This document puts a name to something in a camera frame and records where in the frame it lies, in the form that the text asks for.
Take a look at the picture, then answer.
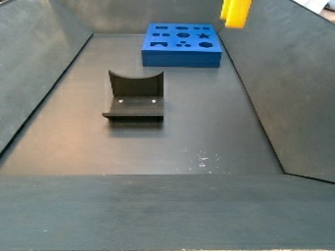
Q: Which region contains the yellow arch block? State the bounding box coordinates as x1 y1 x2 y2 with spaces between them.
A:
220 0 252 28

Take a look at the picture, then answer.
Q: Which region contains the blue shape sorter board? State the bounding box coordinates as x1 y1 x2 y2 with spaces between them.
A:
141 23 223 68

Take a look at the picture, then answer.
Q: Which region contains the black curved holder stand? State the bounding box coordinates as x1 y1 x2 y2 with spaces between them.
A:
101 72 164 120

